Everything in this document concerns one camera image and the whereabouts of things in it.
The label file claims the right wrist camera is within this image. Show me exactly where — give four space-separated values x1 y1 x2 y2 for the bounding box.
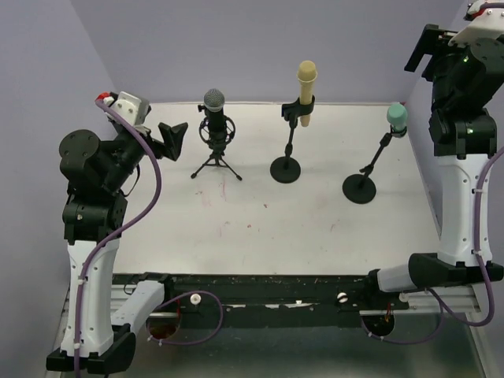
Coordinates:
448 1 503 46

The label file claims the black mounting rail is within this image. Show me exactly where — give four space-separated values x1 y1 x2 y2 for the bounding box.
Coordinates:
112 272 409 329

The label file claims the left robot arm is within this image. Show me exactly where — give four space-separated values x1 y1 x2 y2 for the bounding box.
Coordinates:
46 123 188 375

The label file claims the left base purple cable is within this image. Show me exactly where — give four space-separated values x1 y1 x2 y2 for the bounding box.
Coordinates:
147 291 224 348

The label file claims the black tilted round-base stand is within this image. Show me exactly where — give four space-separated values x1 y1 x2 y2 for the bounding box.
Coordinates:
342 125 407 205

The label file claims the black silver-head microphone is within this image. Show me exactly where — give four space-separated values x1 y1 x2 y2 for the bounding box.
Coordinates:
203 88 227 142

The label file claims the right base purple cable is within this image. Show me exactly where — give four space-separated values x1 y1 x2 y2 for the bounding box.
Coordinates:
360 289 454 343

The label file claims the black tripod shock-mount stand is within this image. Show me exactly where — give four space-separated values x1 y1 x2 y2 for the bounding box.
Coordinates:
191 105 243 181

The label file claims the black round-base clip stand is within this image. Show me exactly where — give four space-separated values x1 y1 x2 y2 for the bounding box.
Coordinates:
269 95 315 183

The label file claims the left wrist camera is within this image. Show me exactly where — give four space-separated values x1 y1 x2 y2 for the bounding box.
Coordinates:
109 91 150 127

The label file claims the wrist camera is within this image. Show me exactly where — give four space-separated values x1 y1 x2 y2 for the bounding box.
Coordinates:
448 1 503 46
109 91 150 127

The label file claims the beige microphone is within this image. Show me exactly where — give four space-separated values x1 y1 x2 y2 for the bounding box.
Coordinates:
297 61 318 106

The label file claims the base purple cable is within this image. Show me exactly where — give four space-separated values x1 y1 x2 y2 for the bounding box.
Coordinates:
360 289 454 343
147 291 224 348

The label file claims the teal microphone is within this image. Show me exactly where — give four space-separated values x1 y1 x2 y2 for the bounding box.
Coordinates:
387 102 408 133

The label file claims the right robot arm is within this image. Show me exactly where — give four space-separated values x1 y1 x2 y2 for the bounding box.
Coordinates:
362 24 503 309

